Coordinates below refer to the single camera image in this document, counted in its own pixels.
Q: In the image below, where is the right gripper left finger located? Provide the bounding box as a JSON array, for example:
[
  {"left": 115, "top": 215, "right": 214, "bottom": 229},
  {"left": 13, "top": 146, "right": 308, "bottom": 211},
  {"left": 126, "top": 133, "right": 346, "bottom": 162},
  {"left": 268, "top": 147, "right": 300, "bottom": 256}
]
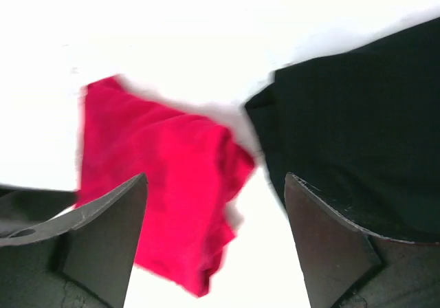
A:
[{"left": 1, "top": 174, "right": 147, "bottom": 307}]

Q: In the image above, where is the red t shirt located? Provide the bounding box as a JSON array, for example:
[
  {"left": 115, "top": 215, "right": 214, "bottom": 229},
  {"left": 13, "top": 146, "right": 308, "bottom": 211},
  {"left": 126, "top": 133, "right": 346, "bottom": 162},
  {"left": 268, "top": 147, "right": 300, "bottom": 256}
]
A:
[{"left": 77, "top": 76, "right": 255, "bottom": 297}]

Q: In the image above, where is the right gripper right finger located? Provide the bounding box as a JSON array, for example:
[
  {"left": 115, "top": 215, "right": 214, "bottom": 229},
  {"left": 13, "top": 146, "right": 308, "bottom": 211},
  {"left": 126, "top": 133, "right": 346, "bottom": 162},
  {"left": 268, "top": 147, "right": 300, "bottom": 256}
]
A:
[{"left": 285, "top": 173, "right": 439, "bottom": 307}]

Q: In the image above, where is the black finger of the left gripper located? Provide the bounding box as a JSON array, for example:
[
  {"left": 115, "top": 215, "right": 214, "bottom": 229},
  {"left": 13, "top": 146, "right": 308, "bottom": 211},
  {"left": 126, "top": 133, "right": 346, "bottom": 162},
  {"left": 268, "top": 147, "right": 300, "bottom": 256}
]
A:
[{"left": 1, "top": 186, "right": 76, "bottom": 231}]

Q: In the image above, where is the black t shirt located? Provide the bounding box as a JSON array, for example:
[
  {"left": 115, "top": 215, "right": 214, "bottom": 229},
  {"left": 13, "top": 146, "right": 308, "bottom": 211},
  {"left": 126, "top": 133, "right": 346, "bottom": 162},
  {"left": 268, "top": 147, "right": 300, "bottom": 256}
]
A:
[{"left": 245, "top": 19, "right": 439, "bottom": 243}]

